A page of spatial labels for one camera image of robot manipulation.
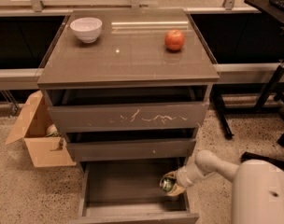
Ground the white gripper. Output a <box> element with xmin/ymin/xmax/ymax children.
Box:
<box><xmin>164</xmin><ymin>165</ymin><xmax>195</xmax><ymax>197</ymax></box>

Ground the white ceramic bowl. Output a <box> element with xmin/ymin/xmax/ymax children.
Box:
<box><xmin>70</xmin><ymin>17</ymin><xmax>103</xmax><ymax>43</ymax></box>

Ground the red apple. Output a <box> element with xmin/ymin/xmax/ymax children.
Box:
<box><xmin>164</xmin><ymin>29</ymin><xmax>185</xmax><ymax>51</ymax></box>

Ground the top grey drawer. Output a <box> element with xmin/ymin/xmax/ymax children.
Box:
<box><xmin>45</xmin><ymin>86</ymin><xmax>208</xmax><ymax>133</ymax></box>

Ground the black office chair base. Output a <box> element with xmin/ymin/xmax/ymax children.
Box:
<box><xmin>240</xmin><ymin>103</ymin><xmax>284</xmax><ymax>173</ymax></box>

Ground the black side desk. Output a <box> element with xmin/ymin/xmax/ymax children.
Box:
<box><xmin>210</xmin><ymin>0</ymin><xmax>284</xmax><ymax>141</ymax></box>

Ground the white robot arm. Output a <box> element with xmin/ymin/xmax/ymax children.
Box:
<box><xmin>160</xmin><ymin>150</ymin><xmax>284</xmax><ymax>224</ymax></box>

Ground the green soda can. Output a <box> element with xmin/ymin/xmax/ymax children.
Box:
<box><xmin>160</xmin><ymin>177</ymin><xmax>176</xmax><ymax>192</ymax></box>

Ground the grey drawer cabinet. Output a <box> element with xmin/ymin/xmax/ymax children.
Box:
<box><xmin>37</xmin><ymin>8</ymin><xmax>220</xmax><ymax>173</ymax></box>

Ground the grey drawer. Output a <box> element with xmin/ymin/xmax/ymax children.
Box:
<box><xmin>70</xmin><ymin>158</ymin><xmax>199</xmax><ymax>224</ymax></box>
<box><xmin>45</xmin><ymin>86</ymin><xmax>208</xmax><ymax>133</ymax></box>
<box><xmin>67</xmin><ymin>128</ymin><xmax>195</xmax><ymax>161</ymax></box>

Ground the middle grey drawer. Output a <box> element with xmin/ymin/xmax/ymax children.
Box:
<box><xmin>67</xmin><ymin>128</ymin><xmax>195</xmax><ymax>161</ymax></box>

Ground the open cardboard box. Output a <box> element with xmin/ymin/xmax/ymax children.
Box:
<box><xmin>6</xmin><ymin>91</ymin><xmax>76</xmax><ymax>167</ymax></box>

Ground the white round object in box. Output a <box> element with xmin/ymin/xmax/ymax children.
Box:
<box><xmin>46</xmin><ymin>124</ymin><xmax>59</xmax><ymax>136</ymax></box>

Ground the bottom grey drawer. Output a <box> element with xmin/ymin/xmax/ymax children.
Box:
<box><xmin>70</xmin><ymin>158</ymin><xmax>199</xmax><ymax>224</ymax></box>

